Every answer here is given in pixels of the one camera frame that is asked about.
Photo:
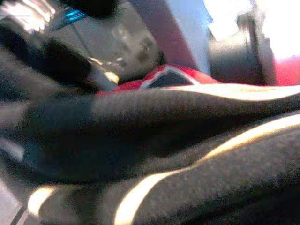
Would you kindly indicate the black garment red cream print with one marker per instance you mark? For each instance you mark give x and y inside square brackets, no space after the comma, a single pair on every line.
[178,145]

